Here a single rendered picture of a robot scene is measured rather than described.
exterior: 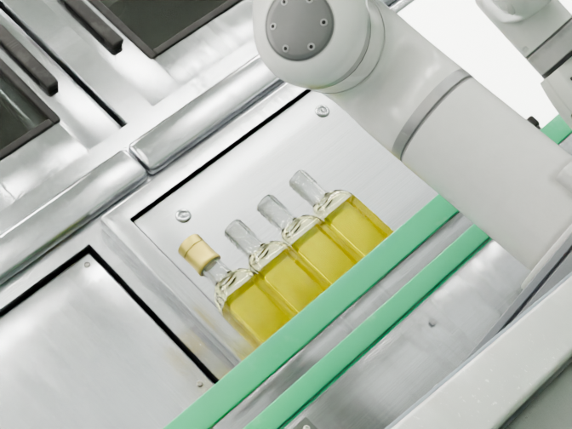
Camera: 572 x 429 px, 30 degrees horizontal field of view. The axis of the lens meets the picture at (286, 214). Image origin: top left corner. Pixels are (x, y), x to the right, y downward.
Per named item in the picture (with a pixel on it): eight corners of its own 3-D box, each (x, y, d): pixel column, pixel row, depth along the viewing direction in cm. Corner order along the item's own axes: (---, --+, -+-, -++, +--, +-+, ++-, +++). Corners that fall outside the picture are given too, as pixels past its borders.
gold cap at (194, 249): (199, 269, 132) (176, 245, 133) (200, 280, 135) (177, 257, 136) (220, 251, 133) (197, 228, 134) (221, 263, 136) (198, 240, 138)
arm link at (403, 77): (485, 82, 96) (353, -24, 100) (456, 67, 84) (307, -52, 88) (417, 164, 99) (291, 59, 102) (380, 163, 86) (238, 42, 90)
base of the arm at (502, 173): (670, 135, 88) (524, 23, 92) (627, 178, 78) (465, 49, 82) (561, 263, 97) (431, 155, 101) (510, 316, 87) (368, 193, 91)
